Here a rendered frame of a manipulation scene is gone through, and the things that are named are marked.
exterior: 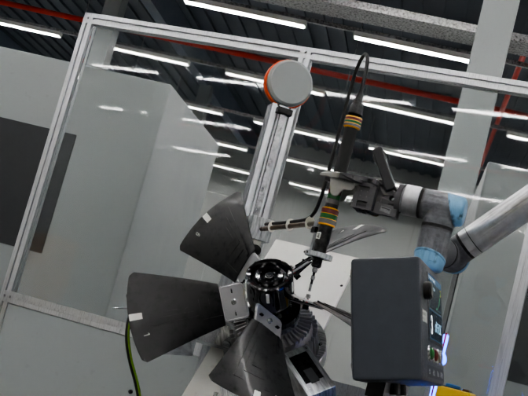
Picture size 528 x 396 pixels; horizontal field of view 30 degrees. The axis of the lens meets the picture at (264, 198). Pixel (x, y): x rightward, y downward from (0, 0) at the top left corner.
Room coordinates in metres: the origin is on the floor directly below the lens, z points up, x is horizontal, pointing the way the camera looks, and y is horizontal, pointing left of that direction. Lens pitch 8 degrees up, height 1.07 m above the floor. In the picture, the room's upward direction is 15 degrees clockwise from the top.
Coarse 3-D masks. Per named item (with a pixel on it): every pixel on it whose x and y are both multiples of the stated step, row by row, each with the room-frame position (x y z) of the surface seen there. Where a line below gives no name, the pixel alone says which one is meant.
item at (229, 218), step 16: (240, 192) 2.64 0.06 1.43; (224, 208) 2.64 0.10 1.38; (240, 208) 2.61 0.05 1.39; (208, 224) 2.65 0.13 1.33; (224, 224) 2.61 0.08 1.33; (240, 224) 2.58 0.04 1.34; (192, 240) 2.66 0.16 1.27; (208, 240) 2.63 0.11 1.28; (224, 240) 2.59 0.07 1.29; (240, 240) 2.55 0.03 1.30; (192, 256) 2.65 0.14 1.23; (208, 256) 2.62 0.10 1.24; (224, 256) 2.58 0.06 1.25; (240, 256) 2.54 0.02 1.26; (224, 272) 2.58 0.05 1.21
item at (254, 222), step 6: (252, 216) 2.98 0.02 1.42; (258, 216) 2.98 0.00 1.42; (252, 222) 2.97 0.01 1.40; (258, 222) 2.98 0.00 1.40; (264, 222) 2.98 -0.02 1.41; (252, 228) 2.97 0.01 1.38; (258, 228) 2.98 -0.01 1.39; (252, 234) 2.98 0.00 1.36; (258, 234) 2.98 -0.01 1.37; (264, 234) 2.99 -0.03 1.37; (270, 234) 2.99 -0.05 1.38; (264, 240) 2.99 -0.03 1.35
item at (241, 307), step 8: (224, 288) 2.44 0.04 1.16; (232, 288) 2.45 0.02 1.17; (240, 288) 2.45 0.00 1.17; (224, 296) 2.45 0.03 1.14; (232, 296) 2.45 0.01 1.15; (240, 296) 2.45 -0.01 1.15; (224, 304) 2.45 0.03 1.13; (240, 304) 2.45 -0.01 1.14; (224, 312) 2.45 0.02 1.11; (232, 312) 2.45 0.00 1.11; (240, 312) 2.45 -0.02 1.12; (248, 312) 2.45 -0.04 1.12; (232, 320) 2.45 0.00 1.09
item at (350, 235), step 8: (336, 232) 2.66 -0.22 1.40; (344, 232) 2.61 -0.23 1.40; (352, 232) 2.58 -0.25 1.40; (360, 232) 2.54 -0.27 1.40; (368, 232) 2.52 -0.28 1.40; (376, 232) 2.51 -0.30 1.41; (384, 232) 2.51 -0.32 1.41; (336, 240) 2.54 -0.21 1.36; (344, 240) 2.52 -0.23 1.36; (352, 240) 2.49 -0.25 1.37; (328, 248) 2.50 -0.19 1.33; (296, 264) 2.54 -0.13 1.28
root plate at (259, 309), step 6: (258, 306) 2.39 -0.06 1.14; (258, 312) 2.38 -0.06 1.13; (264, 312) 2.40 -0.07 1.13; (258, 318) 2.37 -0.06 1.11; (264, 318) 2.39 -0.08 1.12; (276, 318) 2.42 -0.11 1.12; (264, 324) 2.37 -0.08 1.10; (270, 324) 2.39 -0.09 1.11; (276, 324) 2.41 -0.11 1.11; (270, 330) 2.38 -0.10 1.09; (276, 330) 2.40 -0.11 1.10
